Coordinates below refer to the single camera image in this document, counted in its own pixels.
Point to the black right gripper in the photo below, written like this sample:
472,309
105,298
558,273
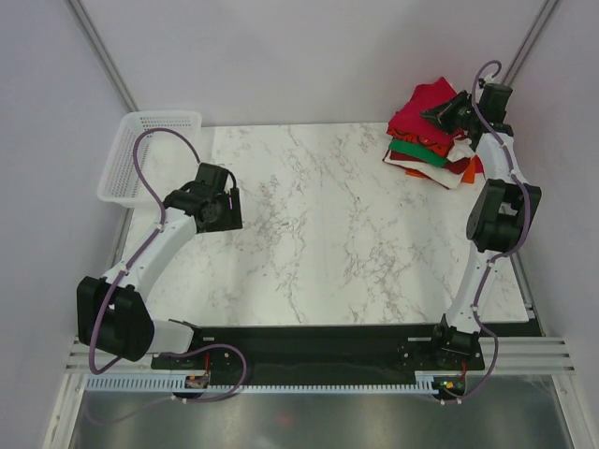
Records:
445,113

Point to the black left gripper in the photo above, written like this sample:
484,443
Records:
232,219

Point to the crimson red t shirt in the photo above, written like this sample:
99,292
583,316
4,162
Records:
408,120

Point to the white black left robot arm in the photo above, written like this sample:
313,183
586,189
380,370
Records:
112,315

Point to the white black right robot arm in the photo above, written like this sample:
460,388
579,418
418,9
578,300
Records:
502,215

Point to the red white printed shirt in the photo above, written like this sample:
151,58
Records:
452,151

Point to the green folded shirt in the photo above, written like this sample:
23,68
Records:
410,152

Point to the dark red folded shirt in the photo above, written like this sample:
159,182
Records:
459,168

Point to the white folded shirt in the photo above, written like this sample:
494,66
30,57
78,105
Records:
442,178

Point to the white plastic basket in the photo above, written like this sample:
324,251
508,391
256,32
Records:
119,182

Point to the orange folded shirt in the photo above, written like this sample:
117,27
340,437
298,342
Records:
475,167

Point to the right aluminium frame post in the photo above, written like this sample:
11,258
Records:
534,34

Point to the aluminium frame post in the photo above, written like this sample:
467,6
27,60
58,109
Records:
102,54
534,34

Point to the left aluminium frame post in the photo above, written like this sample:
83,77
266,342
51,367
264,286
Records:
102,54

